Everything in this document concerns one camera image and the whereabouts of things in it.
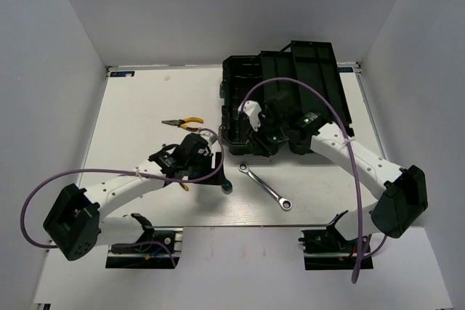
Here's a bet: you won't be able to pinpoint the black plastic toolbox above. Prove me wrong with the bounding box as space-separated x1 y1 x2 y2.
219 41 355 158

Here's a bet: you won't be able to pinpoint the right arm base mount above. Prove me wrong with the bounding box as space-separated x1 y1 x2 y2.
298 229 357 271

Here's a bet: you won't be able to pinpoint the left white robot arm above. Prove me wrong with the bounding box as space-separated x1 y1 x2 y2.
43 133 228 261

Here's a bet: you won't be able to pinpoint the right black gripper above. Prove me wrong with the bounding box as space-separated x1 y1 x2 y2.
246 114 289 158

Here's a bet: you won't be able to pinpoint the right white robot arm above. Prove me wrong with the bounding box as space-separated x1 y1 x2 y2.
238 91 428 251

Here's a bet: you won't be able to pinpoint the yellow pliers near back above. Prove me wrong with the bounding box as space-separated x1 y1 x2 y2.
161 118 204 132

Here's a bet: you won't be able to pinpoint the green stubby screwdriver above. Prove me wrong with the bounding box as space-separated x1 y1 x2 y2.
221 179 233 195

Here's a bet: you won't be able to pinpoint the blue label sticker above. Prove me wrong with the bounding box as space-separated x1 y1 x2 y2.
339 67 354 73
109 70 135 78

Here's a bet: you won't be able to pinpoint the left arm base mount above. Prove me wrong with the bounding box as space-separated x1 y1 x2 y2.
105 228 183 270

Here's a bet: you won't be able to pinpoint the blue label sticker left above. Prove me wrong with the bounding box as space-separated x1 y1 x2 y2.
109 70 135 78

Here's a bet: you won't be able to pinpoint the large silver ratchet wrench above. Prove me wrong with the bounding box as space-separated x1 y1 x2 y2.
238 163 292 211

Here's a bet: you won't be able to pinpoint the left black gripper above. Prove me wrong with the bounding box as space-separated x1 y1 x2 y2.
186 150 227 184

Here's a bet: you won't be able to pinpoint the blue label sticker right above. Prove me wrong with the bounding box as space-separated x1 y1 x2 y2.
339 67 354 73

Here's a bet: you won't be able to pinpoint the yellow long-nose pliers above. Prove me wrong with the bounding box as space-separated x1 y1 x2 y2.
179 183 190 192

